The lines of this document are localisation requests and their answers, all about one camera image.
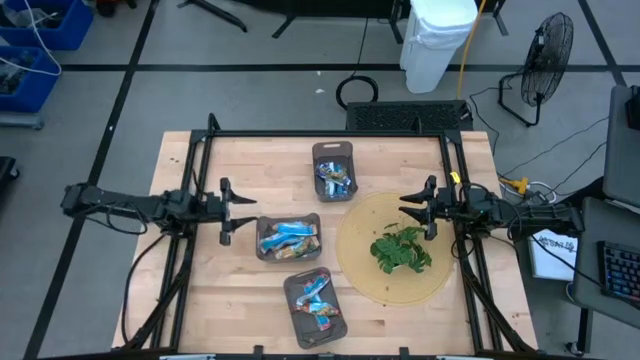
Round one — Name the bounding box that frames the black floor object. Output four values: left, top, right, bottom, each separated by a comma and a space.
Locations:
0, 156, 21, 182

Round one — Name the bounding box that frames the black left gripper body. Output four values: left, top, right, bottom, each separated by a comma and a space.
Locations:
192, 176, 235, 247

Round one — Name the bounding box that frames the green artificial leafy plant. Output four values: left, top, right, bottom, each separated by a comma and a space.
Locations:
368, 222, 434, 275

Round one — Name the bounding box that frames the grey flat cart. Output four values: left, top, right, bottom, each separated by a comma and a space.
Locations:
0, 112, 45, 131

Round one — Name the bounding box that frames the blue plastic tote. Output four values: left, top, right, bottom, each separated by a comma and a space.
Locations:
0, 0, 95, 51
0, 45, 63, 114

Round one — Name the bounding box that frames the grey translucent plastic bin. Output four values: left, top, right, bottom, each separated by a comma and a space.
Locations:
311, 140, 359, 203
254, 212, 323, 263
282, 266, 349, 350

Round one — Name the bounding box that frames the black floor fan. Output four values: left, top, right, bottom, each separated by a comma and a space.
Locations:
497, 12, 575, 127

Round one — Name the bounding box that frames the round woven yellow placemat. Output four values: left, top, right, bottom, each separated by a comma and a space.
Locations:
334, 191, 457, 307

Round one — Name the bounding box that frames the white cable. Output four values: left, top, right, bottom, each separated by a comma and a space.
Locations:
0, 0, 64, 79

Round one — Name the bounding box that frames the black perforated case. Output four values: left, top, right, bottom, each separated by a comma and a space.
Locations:
344, 99, 474, 134

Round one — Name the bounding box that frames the black aluminium table frame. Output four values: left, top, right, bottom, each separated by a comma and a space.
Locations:
112, 112, 540, 360

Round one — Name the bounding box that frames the white trash bin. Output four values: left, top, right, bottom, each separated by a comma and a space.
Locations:
398, 0, 480, 95

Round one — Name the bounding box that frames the black coiled cable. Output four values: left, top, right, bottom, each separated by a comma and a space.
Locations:
334, 17, 380, 111

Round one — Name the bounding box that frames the grey desk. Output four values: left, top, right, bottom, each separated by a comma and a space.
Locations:
572, 195, 640, 316
602, 84, 640, 211

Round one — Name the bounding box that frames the black power cable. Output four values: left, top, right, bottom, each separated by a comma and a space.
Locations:
119, 232, 170, 346

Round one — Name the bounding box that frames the yellow floor cable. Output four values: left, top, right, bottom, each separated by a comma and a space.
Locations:
455, 0, 489, 100

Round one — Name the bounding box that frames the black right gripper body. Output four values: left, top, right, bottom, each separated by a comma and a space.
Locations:
423, 173, 469, 242

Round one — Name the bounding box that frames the white paper sign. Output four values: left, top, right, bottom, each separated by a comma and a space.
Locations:
528, 228, 579, 282

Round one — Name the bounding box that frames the black backlit keyboard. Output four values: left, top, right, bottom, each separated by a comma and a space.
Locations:
597, 240, 640, 304

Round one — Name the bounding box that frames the yellow power plug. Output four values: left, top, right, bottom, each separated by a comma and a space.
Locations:
504, 177, 530, 196

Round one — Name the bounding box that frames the black tripod stand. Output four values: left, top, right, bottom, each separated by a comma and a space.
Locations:
177, 0, 249, 34

